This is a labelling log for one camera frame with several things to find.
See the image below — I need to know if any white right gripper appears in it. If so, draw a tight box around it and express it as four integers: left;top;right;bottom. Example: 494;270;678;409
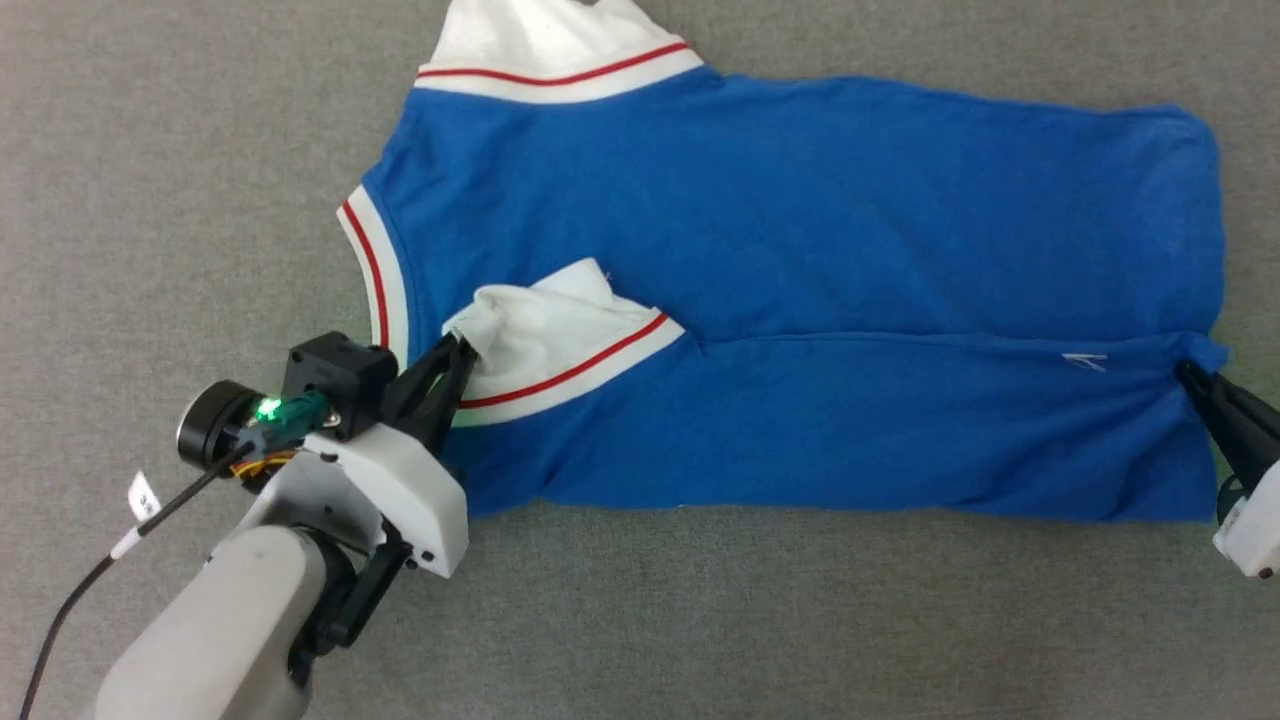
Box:
1176;360;1280;581

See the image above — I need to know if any blue shirt white red trim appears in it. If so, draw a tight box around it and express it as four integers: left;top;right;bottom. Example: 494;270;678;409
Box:
335;0;1233;526

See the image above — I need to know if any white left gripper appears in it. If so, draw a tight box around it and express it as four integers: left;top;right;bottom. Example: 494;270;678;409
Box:
177;335;479;581

